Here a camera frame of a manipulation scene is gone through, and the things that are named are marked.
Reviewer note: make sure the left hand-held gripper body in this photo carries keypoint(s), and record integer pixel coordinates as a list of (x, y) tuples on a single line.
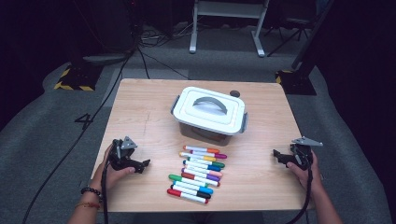
[(123, 157)]

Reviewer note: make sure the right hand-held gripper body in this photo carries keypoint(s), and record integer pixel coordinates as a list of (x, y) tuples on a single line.
[(302, 155)]

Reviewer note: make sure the light green cap marker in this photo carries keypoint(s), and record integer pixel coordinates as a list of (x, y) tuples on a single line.
[(174, 177)]

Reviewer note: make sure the magenta cap marker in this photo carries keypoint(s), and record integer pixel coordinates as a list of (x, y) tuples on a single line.
[(220, 156)]

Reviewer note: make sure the clear plastic storage box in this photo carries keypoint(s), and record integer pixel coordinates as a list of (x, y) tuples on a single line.
[(202, 137)]

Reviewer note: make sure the yellow cap marker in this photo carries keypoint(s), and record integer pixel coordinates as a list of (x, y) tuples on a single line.
[(209, 158)]

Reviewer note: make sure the dark green cap marker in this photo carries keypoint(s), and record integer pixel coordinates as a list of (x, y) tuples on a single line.
[(219, 165)]

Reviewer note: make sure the light blue cap marker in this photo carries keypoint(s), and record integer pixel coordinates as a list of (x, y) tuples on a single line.
[(206, 190)]

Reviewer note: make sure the black cap marker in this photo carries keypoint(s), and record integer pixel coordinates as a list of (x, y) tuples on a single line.
[(204, 195)]

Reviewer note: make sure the pink cap marker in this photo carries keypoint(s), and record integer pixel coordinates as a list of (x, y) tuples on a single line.
[(216, 173)]

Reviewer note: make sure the dark blue cap marker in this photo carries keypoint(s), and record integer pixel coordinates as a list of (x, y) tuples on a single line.
[(214, 168)]

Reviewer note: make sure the orange cap marker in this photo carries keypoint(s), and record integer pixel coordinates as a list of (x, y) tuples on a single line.
[(213, 150)]

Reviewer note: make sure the purple cap marker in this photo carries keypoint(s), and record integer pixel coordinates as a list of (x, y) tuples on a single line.
[(213, 177)]

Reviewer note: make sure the person's right hand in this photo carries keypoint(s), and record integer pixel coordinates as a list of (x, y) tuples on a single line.
[(308, 179)]

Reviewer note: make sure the person's left hand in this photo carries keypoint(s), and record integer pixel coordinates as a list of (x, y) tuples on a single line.
[(109, 177)]

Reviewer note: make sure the black yellow striped base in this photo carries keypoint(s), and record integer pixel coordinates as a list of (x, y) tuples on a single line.
[(81, 77), (295, 84)]

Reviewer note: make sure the person's lap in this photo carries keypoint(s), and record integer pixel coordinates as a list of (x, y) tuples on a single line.
[(199, 218)]

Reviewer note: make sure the grey round table grommet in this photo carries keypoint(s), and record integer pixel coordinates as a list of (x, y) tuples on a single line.
[(234, 93)]

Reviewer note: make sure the black stand with grey base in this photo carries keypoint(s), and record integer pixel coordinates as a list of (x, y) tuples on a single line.
[(104, 59)]

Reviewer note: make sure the black tripod stand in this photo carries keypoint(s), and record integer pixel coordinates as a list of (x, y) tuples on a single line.
[(292, 21)]

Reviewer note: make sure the black slanted post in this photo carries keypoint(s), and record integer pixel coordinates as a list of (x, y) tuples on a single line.
[(311, 46)]

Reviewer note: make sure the white metal stand frame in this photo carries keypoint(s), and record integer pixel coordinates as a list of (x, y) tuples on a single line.
[(229, 9)]

